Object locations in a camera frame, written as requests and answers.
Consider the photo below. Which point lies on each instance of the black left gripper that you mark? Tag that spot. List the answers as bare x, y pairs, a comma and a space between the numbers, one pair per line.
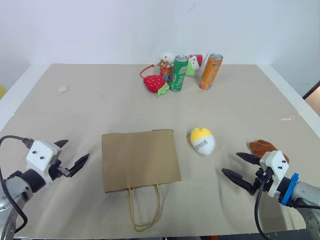
55, 168

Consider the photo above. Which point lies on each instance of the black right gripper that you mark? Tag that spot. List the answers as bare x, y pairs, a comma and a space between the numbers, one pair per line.
262, 178

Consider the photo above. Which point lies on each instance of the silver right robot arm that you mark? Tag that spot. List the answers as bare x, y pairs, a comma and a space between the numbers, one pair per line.
306, 193

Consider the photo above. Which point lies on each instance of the brown plush toy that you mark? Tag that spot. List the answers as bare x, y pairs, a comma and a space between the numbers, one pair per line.
261, 146

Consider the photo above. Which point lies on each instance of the yellow white egg toy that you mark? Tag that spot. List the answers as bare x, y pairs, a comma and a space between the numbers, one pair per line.
203, 142

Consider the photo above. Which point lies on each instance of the blue right wrist clamp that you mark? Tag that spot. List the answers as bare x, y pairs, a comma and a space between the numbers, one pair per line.
290, 187

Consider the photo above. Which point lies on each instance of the beige paper table cover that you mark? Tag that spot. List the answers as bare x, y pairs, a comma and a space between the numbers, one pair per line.
75, 205
100, 95

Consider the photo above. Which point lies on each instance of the clear tape piece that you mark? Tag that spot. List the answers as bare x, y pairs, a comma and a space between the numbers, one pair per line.
285, 119

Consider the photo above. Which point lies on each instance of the small crumpled white wrapper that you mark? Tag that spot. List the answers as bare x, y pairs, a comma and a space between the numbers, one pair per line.
63, 88

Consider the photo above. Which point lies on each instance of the yellow object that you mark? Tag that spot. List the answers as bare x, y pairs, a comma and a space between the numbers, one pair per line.
2, 92

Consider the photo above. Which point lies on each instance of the dark framed brown board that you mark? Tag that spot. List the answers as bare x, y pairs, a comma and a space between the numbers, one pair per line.
313, 98

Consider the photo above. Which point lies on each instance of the orange drink can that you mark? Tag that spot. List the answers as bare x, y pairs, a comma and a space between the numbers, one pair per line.
210, 72

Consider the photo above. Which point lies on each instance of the red strawberry plush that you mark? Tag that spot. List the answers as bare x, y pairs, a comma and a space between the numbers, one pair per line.
153, 83

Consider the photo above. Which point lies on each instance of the green drink can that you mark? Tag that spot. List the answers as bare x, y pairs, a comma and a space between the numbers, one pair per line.
178, 75

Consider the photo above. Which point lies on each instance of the white red plush toy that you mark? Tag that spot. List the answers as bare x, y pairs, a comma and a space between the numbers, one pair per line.
194, 63

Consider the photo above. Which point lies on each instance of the white chicken plush toy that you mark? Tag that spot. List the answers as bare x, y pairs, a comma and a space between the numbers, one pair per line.
167, 56

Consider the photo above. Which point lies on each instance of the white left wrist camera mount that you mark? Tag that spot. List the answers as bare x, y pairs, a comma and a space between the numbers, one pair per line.
40, 152

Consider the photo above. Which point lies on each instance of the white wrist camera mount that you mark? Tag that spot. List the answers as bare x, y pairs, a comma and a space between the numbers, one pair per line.
40, 152
275, 162

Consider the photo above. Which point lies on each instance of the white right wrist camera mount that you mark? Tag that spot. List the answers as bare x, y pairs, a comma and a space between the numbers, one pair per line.
275, 162

